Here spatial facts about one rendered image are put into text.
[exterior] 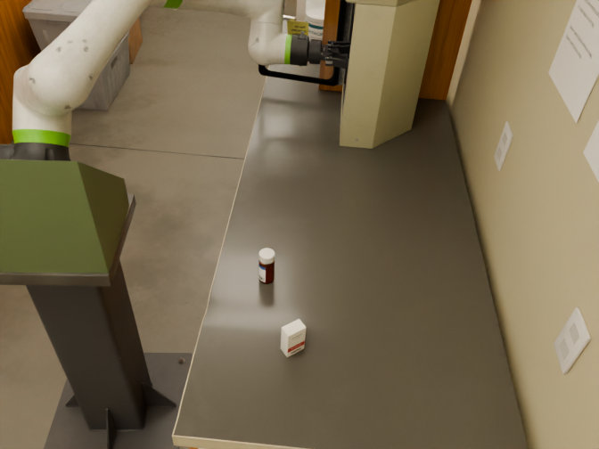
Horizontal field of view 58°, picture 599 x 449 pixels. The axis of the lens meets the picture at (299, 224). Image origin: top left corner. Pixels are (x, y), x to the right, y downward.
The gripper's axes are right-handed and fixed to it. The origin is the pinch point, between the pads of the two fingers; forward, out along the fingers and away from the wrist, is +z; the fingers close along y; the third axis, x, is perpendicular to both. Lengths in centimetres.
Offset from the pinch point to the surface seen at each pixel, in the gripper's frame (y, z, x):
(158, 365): -46, -72, 118
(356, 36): -13.9, -6.4, -12.3
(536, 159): -60, 36, -7
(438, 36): 23.2, 23.7, 1.4
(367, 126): -13.9, 0.6, 17.1
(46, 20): 138, -182, 59
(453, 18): 23.2, 27.3, -5.5
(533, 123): -51, 36, -11
